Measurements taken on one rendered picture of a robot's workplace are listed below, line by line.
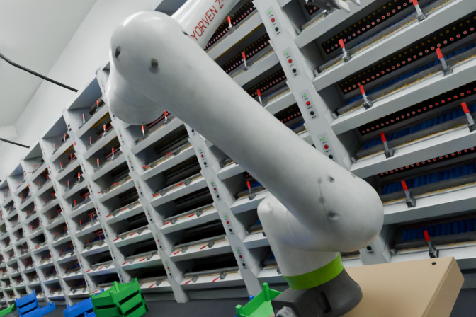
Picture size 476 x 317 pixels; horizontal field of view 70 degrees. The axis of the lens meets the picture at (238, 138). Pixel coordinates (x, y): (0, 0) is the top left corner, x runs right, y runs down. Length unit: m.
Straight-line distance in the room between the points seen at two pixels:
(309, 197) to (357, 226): 0.08
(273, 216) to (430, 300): 0.29
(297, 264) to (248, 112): 0.34
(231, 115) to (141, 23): 0.18
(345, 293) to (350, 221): 0.22
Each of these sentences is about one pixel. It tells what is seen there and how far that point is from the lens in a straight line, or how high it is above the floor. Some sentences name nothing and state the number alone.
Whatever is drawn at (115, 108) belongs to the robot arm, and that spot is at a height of 0.84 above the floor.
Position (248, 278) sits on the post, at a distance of 1.90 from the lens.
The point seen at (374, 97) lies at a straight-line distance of 1.36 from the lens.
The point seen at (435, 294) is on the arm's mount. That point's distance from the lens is 0.72.
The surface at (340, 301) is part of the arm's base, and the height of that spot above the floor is 0.35.
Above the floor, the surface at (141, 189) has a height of 0.79.
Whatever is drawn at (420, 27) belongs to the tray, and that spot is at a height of 0.86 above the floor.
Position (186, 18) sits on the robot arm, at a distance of 0.76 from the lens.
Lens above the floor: 0.64
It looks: 6 degrees up
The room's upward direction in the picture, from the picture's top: 22 degrees counter-clockwise
